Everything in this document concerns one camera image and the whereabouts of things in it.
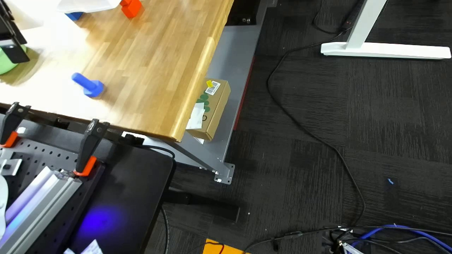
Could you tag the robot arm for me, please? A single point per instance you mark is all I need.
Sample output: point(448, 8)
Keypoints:
point(2, 204)

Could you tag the small blue block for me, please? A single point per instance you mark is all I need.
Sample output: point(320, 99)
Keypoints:
point(74, 15)

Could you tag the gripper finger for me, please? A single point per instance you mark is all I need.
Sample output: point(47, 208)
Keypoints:
point(16, 53)

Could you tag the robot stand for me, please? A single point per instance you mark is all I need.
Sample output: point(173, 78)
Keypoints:
point(134, 197)

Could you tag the white desk leg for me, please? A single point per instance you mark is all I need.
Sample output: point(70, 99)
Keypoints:
point(360, 47)

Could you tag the white object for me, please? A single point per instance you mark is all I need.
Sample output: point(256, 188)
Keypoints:
point(88, 5)

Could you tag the green round object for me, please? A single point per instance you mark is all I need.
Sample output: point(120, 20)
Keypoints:
point(6, 63)

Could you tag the aluminium extrusion bar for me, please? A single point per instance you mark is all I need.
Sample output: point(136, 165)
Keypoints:
point(39, 208)

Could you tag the yellow floor marker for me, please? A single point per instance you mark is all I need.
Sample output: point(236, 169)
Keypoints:
point(215, 248)

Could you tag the black power strip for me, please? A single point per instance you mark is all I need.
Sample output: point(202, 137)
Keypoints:
point(353, 16)

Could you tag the black clamp with orange tip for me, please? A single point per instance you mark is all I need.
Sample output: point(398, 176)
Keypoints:
point(10, 121)
point(89, 141)

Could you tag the cardboard box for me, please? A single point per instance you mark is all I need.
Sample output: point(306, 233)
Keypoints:
point(213, 106)

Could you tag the small metal bracket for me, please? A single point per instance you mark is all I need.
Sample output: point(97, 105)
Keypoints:
point(9, 166)

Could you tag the orange block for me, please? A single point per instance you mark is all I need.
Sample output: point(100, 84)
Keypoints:
point(131, 7)

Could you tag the blue T-shaped peg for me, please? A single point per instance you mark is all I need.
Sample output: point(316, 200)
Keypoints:
point(90, 85)

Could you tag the white paper label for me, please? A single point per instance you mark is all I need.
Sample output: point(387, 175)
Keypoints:
point(91, 248)

